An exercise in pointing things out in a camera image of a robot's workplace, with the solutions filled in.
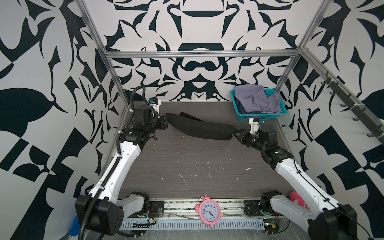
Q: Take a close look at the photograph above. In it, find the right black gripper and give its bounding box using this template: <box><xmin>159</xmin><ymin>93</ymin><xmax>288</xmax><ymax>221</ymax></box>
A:
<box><xmin>233</xmin><ymin>128</ymin><xmax>268</xmax><ymax>153</ymax></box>

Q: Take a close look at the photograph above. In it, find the black skirt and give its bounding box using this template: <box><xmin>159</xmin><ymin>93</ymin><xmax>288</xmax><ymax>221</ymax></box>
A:
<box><xmin>166</xmin><ymin>113</ymin><xmax>235</xmax><ymax>140</ymax></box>

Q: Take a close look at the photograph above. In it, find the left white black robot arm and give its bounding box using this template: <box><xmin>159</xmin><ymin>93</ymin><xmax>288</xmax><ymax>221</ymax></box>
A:
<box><xmin>75</xmin><ymin>98</ymin><xmax>168</xmax><ymax>240</ymax></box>

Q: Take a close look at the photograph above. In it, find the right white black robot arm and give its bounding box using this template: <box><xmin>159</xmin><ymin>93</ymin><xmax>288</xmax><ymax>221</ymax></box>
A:
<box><xmin>233</xmin><ymin>123</ymin><xmax>360</xmax><ymax>240</ymax></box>

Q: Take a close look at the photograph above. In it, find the teal plastic basket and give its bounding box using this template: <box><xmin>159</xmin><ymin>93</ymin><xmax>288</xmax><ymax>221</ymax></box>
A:
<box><xmin>231</xmin><ymin>90</ymin><xmax>288</xmax><ymax>121</ymax></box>

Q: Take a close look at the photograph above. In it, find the dark navy garment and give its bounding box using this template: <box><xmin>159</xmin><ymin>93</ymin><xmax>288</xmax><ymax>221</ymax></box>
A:
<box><xmin>235</xmin><ymin>98</ymin><xmax>249</xmax><ymax>115</ymax></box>

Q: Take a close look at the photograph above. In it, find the purple grey skirt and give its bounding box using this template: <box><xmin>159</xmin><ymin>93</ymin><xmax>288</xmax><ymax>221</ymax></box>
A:
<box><xmin>234</xmin><ymin>85</ymin><xmax>280</xmax><ymax>114</ymax></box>

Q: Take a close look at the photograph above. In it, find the pink plush pig toy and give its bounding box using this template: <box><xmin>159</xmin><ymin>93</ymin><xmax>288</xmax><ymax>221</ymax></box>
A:
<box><xmin>290</xmin><ymin>192</ymin><xmax>310</xmax><ymax>210</ymax></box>

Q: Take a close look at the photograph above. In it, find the small green circuit board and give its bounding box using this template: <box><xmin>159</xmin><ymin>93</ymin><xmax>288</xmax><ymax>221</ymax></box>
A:
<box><xmin>263</xmin><ymin>219</ymin><xmax>280</xmax><ymax>235</ymax></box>

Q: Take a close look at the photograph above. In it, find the pink alarm clock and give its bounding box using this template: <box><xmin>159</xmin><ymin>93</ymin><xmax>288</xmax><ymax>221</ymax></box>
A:
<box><xmin>195</xmin><ymin>196</ymin><xmax>224</xmax><ymax>229</ymax></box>

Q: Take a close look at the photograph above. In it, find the blue cloth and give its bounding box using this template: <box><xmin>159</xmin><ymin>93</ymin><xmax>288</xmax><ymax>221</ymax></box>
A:
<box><xmin>68</xmin><ymin>217</ymin><xmax>81</xmax><ymax>238</ymax></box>

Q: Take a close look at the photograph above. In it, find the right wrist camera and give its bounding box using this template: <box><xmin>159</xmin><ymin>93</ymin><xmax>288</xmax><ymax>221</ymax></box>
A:
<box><xmin>249</xmin><ymin>118</ymin><xmax>264</xmax><ymax>135</ymax></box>

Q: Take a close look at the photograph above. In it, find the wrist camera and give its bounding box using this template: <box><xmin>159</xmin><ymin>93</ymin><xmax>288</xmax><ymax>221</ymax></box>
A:
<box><xmin>149</xmin><ymin>98</ymin><xmax>162</xmax><ymax>118</ymax></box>
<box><xmin>249</xmin><ymin>118</ymin><xmax>264</xmax><ymax>135</ymax></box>

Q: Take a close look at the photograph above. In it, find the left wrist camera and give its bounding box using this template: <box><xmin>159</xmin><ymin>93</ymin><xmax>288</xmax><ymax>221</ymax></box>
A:
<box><xmin>149</xmin><ymin>98</ymin><xmax>162</xmax><ymax>118</ymax></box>

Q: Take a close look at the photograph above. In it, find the black wall hook rack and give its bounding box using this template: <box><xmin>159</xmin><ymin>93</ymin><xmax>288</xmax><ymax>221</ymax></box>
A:
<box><xmin>322</xmin><ymin>71</ymin><xmax>384</xmax><ymax>145</ymax></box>

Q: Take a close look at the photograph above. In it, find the white slotted cable duct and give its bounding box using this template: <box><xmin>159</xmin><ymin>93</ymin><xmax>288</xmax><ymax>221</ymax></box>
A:
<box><xmin>120</xmin><ymin>219</ymin><xmax>265</xmax><ymax>231</ymax></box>

